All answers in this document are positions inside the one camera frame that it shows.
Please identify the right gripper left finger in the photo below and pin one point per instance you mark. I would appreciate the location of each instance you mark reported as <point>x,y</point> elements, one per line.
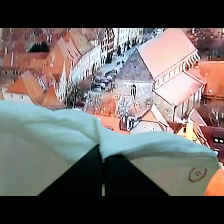
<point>85,178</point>

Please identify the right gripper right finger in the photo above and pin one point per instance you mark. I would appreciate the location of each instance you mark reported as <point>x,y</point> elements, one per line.
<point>130,180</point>

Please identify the white garment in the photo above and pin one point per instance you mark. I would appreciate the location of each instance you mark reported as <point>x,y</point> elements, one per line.
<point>40,150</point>

